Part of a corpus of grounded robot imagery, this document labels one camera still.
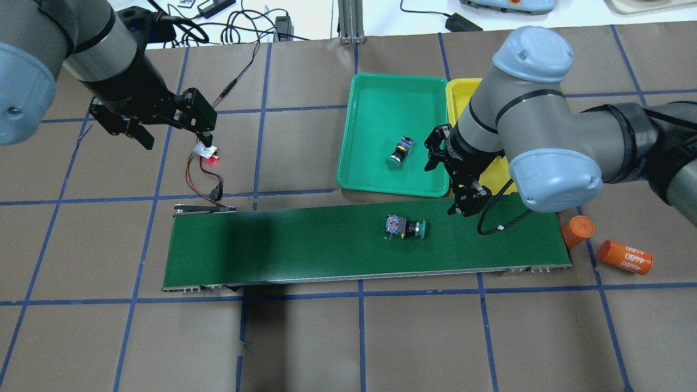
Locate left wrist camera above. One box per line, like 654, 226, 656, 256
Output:
115, 7, 177, 51

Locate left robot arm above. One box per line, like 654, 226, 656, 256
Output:
1, 1, 217, 150

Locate red black wire pair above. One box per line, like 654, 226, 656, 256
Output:
186, 41, 262, 205

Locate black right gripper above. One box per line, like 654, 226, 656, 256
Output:
425, 124, 499, 217

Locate yellow plastic tray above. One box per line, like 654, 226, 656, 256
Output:
445, 78, 511, 193

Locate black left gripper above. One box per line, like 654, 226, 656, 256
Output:
89, 82, 217, 150

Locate green conveyor belt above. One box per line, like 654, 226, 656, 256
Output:
162, 199, 571, 292

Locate beige tray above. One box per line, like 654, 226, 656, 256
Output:
606, 1, 696, 15

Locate orange 4680 cylinder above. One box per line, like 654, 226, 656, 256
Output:
598, 239, 654, 275

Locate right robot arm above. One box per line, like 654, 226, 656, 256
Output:
425, 26, 696, 223

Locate green mushroom push button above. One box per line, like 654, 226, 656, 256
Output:
384, 215, 427, 239

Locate green plastic tray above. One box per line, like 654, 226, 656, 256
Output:
337, 73, 450, 198

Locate black power adapter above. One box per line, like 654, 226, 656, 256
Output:
445, 13, 483, 32

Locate aluminium frame post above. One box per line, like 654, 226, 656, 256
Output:
338, 0, 365, 45

